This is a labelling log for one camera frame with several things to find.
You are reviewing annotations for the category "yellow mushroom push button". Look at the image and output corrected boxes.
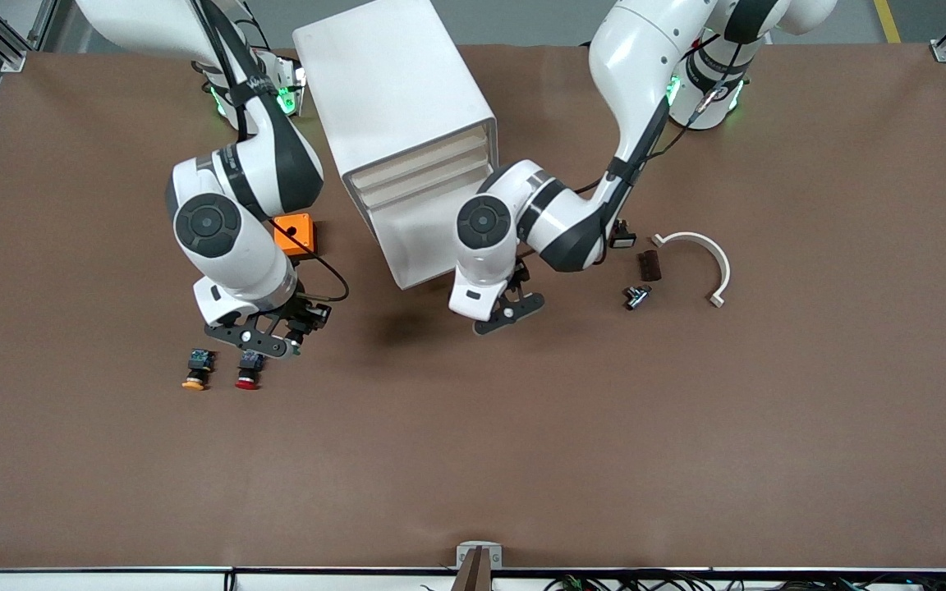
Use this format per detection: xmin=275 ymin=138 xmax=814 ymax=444
xmin=181 ymin=348 xmax=217 ymax=392

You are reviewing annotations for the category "red mushroom push button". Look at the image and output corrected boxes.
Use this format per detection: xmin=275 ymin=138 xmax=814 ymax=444
xmin=235 ymin=351 xmax=269 ymax=392

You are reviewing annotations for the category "white table edge rail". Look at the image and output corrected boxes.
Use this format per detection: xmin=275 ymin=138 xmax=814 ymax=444
xmin=0 ymin=566 xmax=946 ymax=591

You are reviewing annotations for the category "orange button enclosure box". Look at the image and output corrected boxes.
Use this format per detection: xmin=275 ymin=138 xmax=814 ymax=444
xmin=274 ymin=212 xmax=319 ymax=262

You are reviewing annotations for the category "white semicircular pipe clamp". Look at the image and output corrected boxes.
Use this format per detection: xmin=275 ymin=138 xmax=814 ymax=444
xmin=650 ymin=231 xmax=732 ymax=309

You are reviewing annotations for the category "brown table cover sheet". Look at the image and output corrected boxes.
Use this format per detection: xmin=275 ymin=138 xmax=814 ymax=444
xmin=0 ymin=43 xmax=946 ymax=570

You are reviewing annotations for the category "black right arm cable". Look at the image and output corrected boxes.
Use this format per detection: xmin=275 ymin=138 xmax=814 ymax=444
xmin=264 ymin=215 xmax=351 ymax=303

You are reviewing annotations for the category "white lowest cabinet drawer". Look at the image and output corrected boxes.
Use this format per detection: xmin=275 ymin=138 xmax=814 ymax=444
xmin=370 ymin=176 xmax=490 ymax=291

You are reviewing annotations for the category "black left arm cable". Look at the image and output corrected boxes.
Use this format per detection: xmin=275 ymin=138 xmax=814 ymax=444
xmin=580 ymin=29 xmax=757 ymax=198

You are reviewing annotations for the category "grey aluminium edge bracket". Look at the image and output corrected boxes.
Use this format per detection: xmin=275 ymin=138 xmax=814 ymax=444
xmin=456 ymin=541 xmax=503 ymax=571

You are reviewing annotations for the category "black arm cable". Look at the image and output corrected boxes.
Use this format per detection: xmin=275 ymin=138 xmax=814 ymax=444
xmin=580 ymin=29 xmax=757 ymax=198
xmin=264 ymin=215 xmax=351 ymax=303

